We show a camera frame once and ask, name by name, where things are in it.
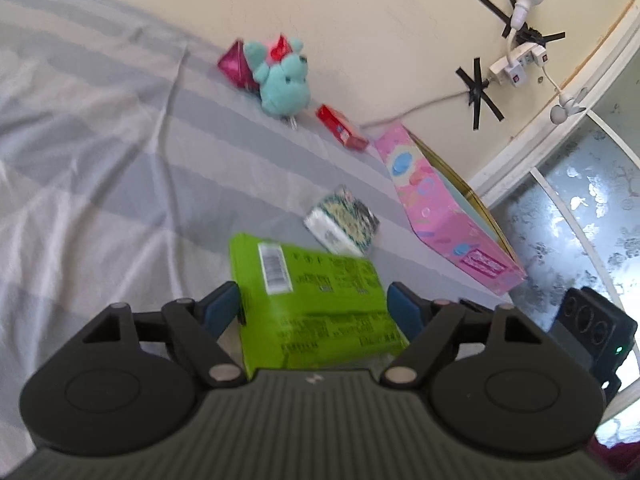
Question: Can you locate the thick white cable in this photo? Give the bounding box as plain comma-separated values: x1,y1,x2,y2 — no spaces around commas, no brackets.
360,87,473,131

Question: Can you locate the magenta foil pouch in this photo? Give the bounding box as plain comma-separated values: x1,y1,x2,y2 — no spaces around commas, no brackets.
217,40,261,93

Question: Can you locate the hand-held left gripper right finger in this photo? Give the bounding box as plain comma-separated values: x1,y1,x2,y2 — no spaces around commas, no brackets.
381,281,543,388

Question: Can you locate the small red box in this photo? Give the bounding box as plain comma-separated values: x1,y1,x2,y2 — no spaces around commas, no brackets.
316,104,370,152

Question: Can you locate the teal floral tissue box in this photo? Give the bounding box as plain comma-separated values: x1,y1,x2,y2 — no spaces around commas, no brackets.
304,185,381,258

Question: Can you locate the white window latch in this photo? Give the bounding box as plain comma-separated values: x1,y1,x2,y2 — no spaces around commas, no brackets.
550,87,590,125

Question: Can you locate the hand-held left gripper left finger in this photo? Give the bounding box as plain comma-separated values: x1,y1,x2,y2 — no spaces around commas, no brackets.
82,281,248,388

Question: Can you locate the frosted patterned window glass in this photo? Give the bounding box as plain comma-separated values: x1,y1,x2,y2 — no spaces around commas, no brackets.
492,95,640,326

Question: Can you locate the teal plush toy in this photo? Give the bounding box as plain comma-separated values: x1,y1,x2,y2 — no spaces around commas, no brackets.
243,35,312,121

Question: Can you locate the thin white cable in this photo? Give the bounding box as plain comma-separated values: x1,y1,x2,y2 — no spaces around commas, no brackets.
542,65,568,98

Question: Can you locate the white power strip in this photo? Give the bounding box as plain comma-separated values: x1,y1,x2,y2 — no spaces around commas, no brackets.
489,42,549,84

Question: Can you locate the green snack packet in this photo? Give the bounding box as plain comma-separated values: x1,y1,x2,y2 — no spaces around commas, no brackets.
229,232,411,381

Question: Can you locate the dark red clothing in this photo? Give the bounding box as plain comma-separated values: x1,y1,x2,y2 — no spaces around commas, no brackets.
590,435,640,478

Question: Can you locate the pink storage box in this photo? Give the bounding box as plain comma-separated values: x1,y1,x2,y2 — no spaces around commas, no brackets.
375,123,528,296

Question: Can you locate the white window frame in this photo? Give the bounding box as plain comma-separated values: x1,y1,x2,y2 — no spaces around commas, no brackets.
467,0,640,321

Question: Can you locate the striped grey white bed sheet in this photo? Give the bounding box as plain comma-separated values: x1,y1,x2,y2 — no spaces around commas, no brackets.
0,0,516,461

